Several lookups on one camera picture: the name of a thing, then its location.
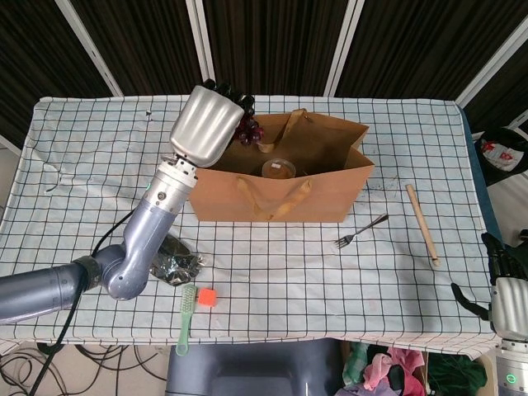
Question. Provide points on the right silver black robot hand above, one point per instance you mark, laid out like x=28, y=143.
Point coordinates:
x=511, y=301

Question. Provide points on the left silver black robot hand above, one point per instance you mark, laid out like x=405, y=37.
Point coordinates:
x=206, y=123

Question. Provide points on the dark red grape bunch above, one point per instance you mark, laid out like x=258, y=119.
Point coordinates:
x=249, y=132

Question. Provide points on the clear jar of rubber bands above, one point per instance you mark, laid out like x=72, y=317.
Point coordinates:
x=278, y=169

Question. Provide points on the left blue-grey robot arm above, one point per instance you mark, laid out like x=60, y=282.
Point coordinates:
x=144, y=235

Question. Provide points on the brown paper shopping bag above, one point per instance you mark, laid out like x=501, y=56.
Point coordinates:
x=330, y=194

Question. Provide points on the dark green cloth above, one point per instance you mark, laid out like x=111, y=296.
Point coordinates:
x=453, y=371

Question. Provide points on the wooden stick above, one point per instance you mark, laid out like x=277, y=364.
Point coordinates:
x=422, y=227

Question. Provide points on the pile of coloured clothes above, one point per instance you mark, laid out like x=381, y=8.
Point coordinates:
x=383, y=367

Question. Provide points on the black item in clear packet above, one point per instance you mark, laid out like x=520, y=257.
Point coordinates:
x=181, y=266

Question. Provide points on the metal fork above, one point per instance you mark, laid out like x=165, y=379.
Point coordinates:
x=359, y=231

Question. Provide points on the orange cube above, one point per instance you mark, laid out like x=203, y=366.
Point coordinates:
x=207, y=297

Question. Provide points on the white black-checked tablecloth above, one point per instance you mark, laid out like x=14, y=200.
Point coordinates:
x=330, y=288

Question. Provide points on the green white-bristle brush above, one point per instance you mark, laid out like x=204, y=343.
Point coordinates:
x=186, y=321

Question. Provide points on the blue-grey robot torso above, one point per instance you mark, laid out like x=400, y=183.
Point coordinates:
x=247, y=367

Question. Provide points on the white partition frame post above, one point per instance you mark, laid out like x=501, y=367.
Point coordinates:
x=88, y=49
x=491, y=66
x=344, y=45
x=202, y=45

